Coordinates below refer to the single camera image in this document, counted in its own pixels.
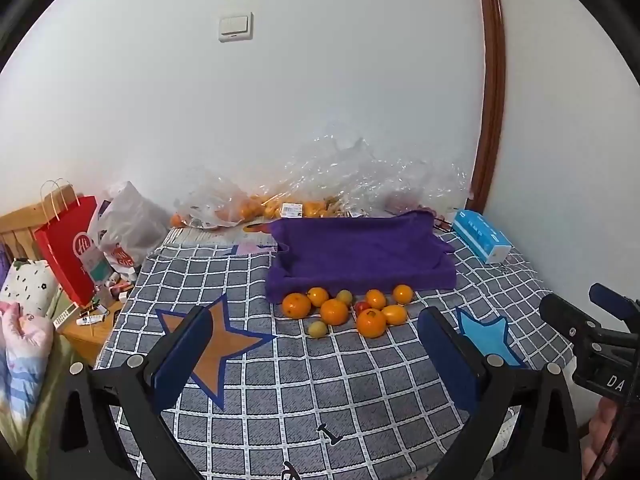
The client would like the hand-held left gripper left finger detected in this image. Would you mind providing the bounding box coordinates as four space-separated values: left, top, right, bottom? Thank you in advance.
60 304 216 480

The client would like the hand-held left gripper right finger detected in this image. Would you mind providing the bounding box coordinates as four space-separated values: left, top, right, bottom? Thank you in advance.
417 305 583 480

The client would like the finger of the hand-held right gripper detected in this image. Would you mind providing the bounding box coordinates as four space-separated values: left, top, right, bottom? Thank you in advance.
539 292 606 361
589 282 640 321

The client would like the large orange mandarin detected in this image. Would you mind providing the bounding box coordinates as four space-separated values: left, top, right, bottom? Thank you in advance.
320 298 350 326
282 292 312 320
355 308 388 339

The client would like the purple towel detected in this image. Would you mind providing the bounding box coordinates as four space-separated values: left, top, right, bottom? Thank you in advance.
264 210 458 305

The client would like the person's right hand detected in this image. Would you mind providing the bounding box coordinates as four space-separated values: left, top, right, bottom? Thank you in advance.
581 400 628 480

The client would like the small white tube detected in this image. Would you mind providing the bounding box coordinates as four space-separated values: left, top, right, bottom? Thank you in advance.
75 307 111 326

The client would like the wooden nightstand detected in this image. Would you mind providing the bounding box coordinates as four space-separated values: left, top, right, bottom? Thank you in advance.
55 280 132 367

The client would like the blue tissue pack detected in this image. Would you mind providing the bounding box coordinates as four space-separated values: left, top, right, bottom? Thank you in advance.
451 209 513 265

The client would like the grey checkered bed sheet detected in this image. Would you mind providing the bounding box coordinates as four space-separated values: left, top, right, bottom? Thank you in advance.
97 227 576 480

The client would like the pale printed cloth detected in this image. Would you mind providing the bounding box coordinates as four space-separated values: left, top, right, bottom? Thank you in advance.
165 225 279 256

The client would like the white plastic bag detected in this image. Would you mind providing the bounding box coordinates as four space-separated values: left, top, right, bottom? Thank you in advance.
89 181 173 281

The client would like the green bed sheet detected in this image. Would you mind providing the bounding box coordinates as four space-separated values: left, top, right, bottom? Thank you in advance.
0 290 87 476

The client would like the red paper bag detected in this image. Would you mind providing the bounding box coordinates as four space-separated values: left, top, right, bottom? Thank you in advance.
34 179 101 308

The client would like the clear bag of mandarins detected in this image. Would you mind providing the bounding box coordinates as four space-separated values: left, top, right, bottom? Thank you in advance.
171 167 268 231

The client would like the pastel striped quilt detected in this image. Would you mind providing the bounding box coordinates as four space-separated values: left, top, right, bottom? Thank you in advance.
0 300 56 441

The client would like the white dotted pillow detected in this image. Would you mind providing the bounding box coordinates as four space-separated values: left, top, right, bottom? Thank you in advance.
0 259 61 318

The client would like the clear bag of red tomatoes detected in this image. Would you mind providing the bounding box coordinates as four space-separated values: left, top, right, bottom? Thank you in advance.
345 152 473 221

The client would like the labelled clear bag of oranges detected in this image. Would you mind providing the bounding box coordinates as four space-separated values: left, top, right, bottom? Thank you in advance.
260 192 347 221

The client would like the wooden headboard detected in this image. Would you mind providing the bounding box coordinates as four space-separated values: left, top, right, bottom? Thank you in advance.
0 202 56 266

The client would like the crumpled clear plastic bag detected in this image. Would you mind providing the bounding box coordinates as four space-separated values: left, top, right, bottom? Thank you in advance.
282 120 383 206

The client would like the black cable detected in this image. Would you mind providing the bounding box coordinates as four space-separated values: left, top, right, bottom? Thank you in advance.
584 399 632 480

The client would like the brown wooden door frame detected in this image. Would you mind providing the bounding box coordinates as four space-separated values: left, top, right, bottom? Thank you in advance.
470 0 507 213

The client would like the white light switch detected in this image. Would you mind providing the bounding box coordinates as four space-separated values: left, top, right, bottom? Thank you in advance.
218 12 254 43

